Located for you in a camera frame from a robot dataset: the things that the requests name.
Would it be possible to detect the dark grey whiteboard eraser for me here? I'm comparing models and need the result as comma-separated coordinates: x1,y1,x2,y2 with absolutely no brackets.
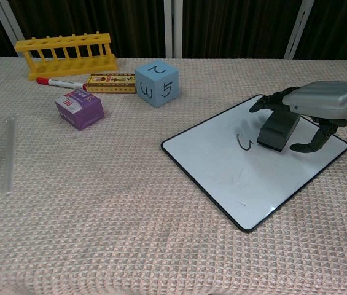
256,109,302,154

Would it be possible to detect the small white whiteboard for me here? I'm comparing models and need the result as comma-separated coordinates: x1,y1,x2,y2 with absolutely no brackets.
160,94,347,233

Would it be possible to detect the red capped white marker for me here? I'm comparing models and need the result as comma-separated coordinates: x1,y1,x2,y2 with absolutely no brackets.
36,77,88,90

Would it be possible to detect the beige woven tablecloth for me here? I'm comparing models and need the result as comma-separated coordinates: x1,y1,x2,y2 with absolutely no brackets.
0,57,347,295

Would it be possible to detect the white vertical frame post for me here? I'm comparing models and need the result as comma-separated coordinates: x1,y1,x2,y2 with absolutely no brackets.
163,0,182,59

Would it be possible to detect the blue numbered foam cube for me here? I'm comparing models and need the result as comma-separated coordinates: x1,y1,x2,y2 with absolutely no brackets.
134,60,180,109

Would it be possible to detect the clear glass tube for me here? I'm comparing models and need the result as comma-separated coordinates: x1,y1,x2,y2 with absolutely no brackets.
3,116,17,194

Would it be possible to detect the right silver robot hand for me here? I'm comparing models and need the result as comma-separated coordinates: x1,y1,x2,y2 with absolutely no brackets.
249,81,347,154

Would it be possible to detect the purple small carton box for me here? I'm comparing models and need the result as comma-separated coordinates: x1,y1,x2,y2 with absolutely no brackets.
54,88,105,131

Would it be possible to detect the white slanted frame post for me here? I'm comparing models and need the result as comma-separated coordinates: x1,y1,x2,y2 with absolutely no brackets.
284,0,315,60
0,0,25,58

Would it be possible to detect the yellow test tube rack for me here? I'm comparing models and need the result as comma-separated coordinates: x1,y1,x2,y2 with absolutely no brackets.
14,31,119,82

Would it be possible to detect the yellow red flat box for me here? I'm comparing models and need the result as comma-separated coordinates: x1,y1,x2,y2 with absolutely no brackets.
83,73,138,94

